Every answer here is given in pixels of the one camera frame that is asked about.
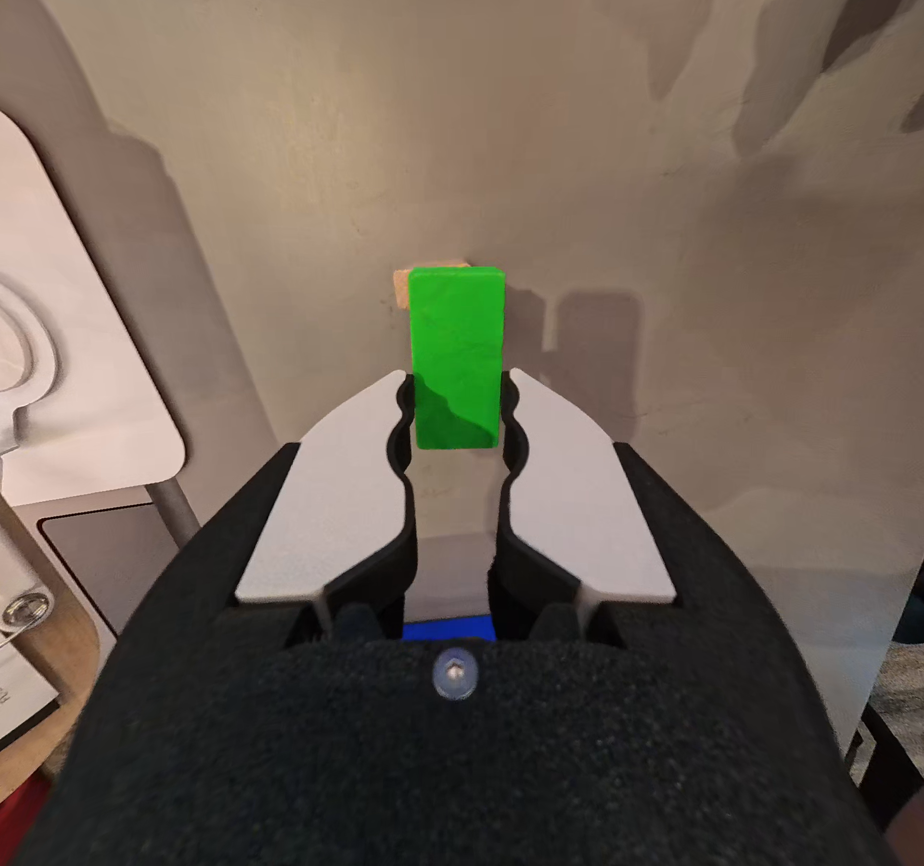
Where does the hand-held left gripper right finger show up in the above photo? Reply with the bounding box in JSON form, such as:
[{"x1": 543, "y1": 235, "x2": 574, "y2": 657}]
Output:
[{"x1": 491, "y1": 368, "x2": 678, "y2": 606}]

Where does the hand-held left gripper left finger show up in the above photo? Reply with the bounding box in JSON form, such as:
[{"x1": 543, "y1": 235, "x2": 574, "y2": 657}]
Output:
[{"x1": 236, "y1": 368, "x2": 418, "y2": 606}]

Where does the green wooden arch block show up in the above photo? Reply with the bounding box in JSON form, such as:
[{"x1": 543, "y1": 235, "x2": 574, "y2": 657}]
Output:
[{"x1": 408, "y1": 267, "x2": 506, "y2": 450}]

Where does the natural wooden plank block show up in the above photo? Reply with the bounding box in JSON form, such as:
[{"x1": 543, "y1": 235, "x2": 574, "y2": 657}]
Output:
[{"x1": 393, "y1": 262, "x2": 470, "y2": 315}]

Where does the white document stand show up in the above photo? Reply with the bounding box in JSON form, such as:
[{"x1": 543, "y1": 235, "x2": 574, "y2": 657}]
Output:
[{"x1": 0, "y1": 112, "x2": 187, "y2": 647}]

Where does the printed instruction sheet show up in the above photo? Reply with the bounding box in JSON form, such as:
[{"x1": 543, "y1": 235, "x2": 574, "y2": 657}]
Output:
[{"x1": 0, "y1": 638, "x2": 60, "y2": 748}]

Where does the grey table cable flap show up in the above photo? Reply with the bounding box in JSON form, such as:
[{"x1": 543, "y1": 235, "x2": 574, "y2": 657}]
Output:
[{"x1": 36, "y1": 501, "x2": 181, "y2": 636}]

